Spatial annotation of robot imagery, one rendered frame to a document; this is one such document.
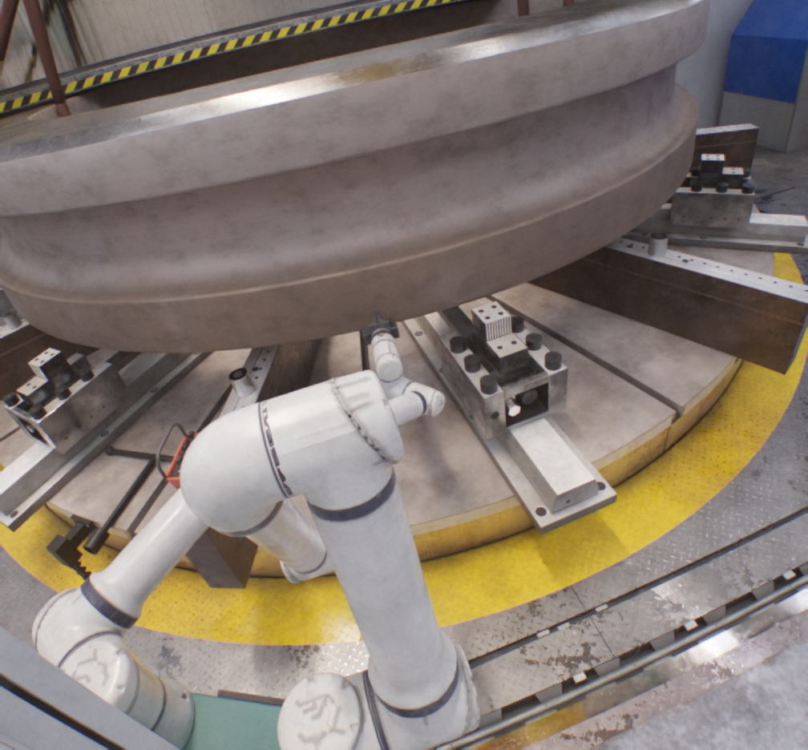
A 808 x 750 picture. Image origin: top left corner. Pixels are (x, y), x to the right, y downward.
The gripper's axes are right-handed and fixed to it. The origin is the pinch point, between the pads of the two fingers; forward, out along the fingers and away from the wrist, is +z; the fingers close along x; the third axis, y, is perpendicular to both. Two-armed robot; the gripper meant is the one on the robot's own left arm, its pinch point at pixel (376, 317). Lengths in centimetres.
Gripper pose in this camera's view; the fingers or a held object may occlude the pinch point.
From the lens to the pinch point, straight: 191.3
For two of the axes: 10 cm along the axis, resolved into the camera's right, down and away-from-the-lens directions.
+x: -9.7, 2.3, -0.2
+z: -1.5, -5.5, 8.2
